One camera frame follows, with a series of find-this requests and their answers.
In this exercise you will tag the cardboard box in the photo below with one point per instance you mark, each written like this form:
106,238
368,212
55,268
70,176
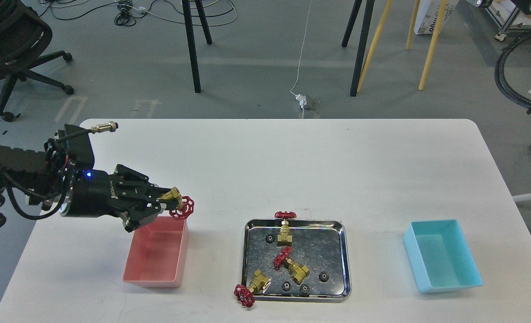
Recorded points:
427,15

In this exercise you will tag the black stool legs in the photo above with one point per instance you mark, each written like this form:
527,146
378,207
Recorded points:
365,28

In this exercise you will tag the brass valve top of tray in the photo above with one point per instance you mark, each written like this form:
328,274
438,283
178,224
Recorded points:
284,237

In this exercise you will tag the brass valve red handwheel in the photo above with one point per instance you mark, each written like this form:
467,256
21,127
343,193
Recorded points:
179,207

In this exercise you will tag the yellow wooden stool legs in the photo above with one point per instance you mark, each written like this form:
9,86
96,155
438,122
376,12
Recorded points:
432,47

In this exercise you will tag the black gear bottom centre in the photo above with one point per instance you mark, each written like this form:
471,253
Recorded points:
286,286

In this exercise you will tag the blue plastic box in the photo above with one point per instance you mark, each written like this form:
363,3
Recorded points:
440,257

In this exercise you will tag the brass valve tray bottom left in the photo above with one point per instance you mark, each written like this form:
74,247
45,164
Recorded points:
245,293

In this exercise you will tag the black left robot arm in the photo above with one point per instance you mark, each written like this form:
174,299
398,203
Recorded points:
62,179

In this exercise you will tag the aluminium frame cart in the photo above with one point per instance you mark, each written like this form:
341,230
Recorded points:
509,15

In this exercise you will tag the metal tray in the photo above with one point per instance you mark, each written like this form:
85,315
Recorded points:
318,244

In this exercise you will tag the brass valve tray centre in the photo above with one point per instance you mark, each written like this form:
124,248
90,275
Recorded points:
298,272

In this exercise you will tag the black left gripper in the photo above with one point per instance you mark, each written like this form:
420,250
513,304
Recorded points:
126,194

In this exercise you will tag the black gear bottom right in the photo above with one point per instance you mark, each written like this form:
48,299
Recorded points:
304,290

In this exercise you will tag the black tripod leg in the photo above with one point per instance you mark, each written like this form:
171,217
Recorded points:
191,39

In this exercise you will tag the black gear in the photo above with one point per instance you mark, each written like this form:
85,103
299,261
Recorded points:
286,286
304,290
270,238
324,276

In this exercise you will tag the pink plastic box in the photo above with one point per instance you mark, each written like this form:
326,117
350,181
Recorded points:
157,254

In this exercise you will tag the black gear top left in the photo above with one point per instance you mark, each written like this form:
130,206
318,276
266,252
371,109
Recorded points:
270,238

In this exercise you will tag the black office chair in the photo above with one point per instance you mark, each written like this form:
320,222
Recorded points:
23,38

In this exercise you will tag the brass valve tray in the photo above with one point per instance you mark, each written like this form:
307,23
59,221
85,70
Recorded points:
245,293
298,272

